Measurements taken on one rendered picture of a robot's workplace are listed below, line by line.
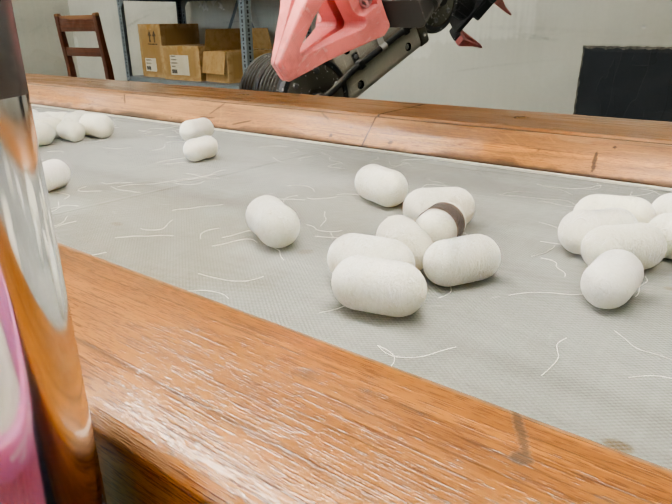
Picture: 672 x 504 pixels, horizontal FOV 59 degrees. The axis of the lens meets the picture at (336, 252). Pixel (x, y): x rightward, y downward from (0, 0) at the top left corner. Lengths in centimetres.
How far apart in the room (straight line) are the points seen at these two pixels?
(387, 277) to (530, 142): 27
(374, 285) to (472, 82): 246
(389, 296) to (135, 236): 15
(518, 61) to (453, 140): 209
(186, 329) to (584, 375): 11
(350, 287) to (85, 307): 9
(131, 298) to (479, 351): 11
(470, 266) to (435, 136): 26
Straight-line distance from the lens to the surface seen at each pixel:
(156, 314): 17
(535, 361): 20
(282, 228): 27
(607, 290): 23
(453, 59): 270
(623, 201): 31
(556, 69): 249
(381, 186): 33
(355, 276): 21
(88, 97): 82
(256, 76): 94
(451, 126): 48
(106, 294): 19
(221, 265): 26
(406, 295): 20
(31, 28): 530
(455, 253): 23
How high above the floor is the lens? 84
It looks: 21 degrees down
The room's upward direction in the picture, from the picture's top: 1 degrees counter-clockwise
